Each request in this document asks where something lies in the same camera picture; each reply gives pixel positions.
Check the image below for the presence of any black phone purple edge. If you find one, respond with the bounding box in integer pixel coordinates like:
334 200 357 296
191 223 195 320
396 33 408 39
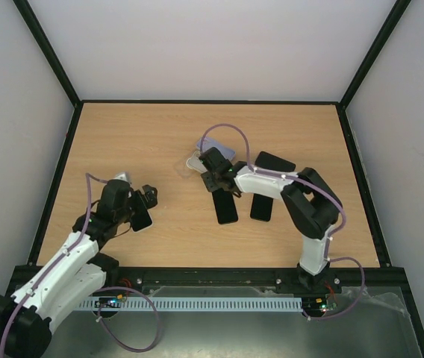
131 208 153 232

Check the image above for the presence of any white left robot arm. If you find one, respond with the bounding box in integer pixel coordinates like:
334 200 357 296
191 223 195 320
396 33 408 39
0 172 158 357

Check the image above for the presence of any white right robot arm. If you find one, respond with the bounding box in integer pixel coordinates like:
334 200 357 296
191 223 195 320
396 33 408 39
198 147 343 292

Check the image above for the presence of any lilac phone case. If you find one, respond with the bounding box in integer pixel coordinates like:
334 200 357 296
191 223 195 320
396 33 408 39
196 136 236 160

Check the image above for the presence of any clear magsafe phone case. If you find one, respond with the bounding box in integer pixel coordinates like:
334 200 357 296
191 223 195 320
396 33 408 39
174 156 195 179

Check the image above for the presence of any black phone blue edge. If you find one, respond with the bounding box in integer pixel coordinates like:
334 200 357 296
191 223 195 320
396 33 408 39
255 151 296 178

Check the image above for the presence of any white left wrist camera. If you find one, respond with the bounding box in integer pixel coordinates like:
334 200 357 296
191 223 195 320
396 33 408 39
113 172 132 186

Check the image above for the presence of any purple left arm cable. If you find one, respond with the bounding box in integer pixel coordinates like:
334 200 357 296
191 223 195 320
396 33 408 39
0 172 108 354

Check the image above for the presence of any black enclosure frame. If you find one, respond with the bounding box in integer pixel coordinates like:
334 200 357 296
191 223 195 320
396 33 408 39
6 0 424 357

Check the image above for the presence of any light blue cable duct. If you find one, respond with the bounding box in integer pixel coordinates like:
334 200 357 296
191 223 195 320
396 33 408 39
75 297 303 313

